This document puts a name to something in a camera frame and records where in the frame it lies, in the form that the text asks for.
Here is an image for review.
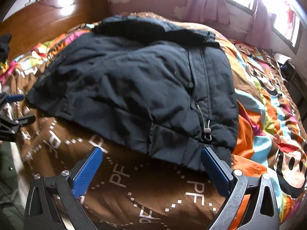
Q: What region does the dark framed window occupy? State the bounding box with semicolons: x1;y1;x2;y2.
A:
225;0;305;54

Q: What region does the dark bedside desk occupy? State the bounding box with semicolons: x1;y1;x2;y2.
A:
280;60;306;121

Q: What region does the pink curtain panel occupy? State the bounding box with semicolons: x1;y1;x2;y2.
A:
245;0;273;49
185;0;230;25

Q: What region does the wooden headboard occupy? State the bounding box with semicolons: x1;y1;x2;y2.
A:
1;0;110;60

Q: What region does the dark navy padded jacket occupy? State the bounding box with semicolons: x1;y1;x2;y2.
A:
26;16;239;170

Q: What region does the pink curtain right panel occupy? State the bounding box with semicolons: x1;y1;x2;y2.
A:
245;0;273;49

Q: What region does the white cloth on desk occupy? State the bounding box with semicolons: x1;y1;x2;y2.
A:
274;53;291;64

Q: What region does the pink curtain left panel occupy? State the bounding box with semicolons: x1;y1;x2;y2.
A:
185;0;230;25

